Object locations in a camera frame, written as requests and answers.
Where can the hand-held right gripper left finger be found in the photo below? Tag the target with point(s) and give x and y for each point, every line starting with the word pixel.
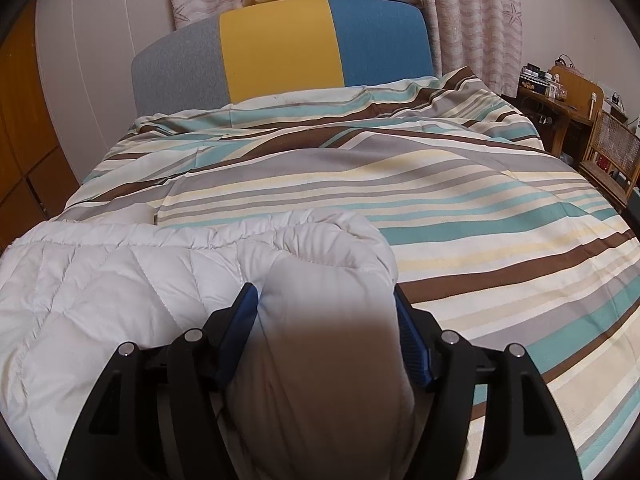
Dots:
pixel 240 332

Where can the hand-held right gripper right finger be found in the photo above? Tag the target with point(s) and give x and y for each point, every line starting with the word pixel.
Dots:
pixel 412 345

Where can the white quilted puffer jacket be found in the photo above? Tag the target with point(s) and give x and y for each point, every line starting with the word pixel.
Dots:
pixel 125 300

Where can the striped blanket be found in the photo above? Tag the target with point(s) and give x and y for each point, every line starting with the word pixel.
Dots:
pixel 450 200

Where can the wooden side table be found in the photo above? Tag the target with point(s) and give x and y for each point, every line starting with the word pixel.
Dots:
pixel 555 120

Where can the wooden cane chair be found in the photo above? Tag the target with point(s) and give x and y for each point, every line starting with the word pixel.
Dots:
pixel 612 150

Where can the grey yellow blue headboard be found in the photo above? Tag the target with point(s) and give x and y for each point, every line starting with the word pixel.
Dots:
pixel 280 45

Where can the dark patterned box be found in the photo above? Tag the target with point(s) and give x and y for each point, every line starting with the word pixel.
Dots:
pixel 535 80

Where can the wooden wardrobe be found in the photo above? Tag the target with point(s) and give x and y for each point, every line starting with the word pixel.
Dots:
pixel 25 125

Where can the light wooden board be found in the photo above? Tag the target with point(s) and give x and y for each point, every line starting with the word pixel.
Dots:
pixel 575 90

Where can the white box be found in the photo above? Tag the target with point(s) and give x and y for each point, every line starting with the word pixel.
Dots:
pixel 615 101

